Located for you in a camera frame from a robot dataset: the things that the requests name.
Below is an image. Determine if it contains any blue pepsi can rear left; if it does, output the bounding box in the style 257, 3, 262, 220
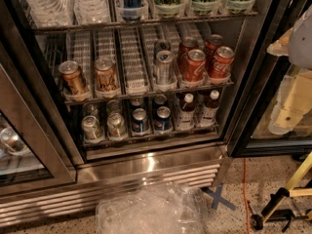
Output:
130, 97, 145, 110

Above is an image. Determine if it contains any red cola can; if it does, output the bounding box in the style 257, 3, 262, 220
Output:
208, 46, 234, 78
182, 49, 206, 82
177, 36, 199, 73
204, 34, 224, 69

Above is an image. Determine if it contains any brown bottle white cap right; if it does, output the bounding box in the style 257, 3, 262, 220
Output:
199, 90, 219, 127

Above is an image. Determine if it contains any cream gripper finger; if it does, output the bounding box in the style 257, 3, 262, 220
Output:
266, 28, 293, 57
268, 69, 312, 136

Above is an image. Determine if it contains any blue orange tall can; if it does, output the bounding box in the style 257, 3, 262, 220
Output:
121, 0, 141, 21

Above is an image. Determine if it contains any brown bottle white cap left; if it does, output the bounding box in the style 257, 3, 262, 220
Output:
177, 94, 195, 128

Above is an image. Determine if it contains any wire shelf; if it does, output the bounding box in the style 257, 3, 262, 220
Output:
31, 11, 258, 34
63, 78, 233, 103
83, 123, 217, 149

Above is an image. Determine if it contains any steel fridge base grille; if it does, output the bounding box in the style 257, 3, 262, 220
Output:
0, 143, 232, 229

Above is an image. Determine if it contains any blue pepsi can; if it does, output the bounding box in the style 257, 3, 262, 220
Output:
132, 108, 148, 133
154, 106, 171, 131
130, 97, 145, 110
153, 95, 168, 109

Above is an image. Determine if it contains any blue pepsi can front right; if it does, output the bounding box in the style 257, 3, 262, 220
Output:
154, 106, 171, 131

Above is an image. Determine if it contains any clear water bottle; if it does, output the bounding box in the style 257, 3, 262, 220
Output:
26, 0, 70, 27
74, 0, 110, 25

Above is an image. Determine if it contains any silver green can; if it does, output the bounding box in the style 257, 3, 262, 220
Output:
107, 113, 126, 137
82, 103, 99, 118
81, 115, 101, 140
106, 99, 122, 115

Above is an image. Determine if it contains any fridge glass door right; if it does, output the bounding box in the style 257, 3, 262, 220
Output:
227, 0, 311, 158

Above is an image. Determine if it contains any silver green can front left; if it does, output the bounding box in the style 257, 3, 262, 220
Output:
81, 115, 101, 140

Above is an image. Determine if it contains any fridge glass door left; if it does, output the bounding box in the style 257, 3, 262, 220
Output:
0, 44, 76, 197

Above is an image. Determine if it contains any yellow black wheeled stand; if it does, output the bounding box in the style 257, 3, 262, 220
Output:
251, 152, 312, 233

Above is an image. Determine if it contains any red cola can front right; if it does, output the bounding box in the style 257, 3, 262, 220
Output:
208, 46, 234, 78

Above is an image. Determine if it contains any red cola can front left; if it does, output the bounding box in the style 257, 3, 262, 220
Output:
182, 49, 206, 82

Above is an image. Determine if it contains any bottom wire shelf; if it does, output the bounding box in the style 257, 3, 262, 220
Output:
83, 123, 217, 149

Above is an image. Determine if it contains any middle wire shelf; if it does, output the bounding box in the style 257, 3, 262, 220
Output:
63, 78, 233, 103

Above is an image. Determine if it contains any orange cable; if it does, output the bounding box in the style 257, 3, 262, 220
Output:
242, 157, 252, 234

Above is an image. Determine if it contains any clear plastic bin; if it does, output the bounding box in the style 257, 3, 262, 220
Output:
96, 183, 208, 234

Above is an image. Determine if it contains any blue pepsi can front left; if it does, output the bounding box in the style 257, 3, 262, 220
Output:
132, 108, 148, 133

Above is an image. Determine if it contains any clear water bottle left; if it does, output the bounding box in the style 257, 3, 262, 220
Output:
26, 0, 70, 27

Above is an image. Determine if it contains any blue pepsi can rear right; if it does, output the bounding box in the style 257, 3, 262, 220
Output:
153, 95, 168, 109

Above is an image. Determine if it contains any red cola can rear right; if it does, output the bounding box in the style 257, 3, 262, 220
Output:
204, 34, 224, 69

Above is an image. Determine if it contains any blue tape cross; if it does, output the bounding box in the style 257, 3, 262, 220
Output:
202, 184, 236, 211

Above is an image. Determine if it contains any red cola can rear left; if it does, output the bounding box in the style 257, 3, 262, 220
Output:
177, 36, 199, 73

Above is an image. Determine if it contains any fridge glass door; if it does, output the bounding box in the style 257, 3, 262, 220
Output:
227, 0, 311, 158
0, 44, 76, 197

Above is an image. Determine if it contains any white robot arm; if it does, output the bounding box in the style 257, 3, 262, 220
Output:
266, 5, 312, 136

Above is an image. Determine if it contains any brown bottle white cap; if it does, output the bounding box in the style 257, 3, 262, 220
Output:
177, 94, 195, 128
199, 90, 219, 127

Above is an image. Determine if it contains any top wire shelf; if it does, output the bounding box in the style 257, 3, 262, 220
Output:
31, 11, 258, 34

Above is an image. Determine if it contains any silver green can rear left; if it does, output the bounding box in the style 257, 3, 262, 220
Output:
82, 103, 99, 118

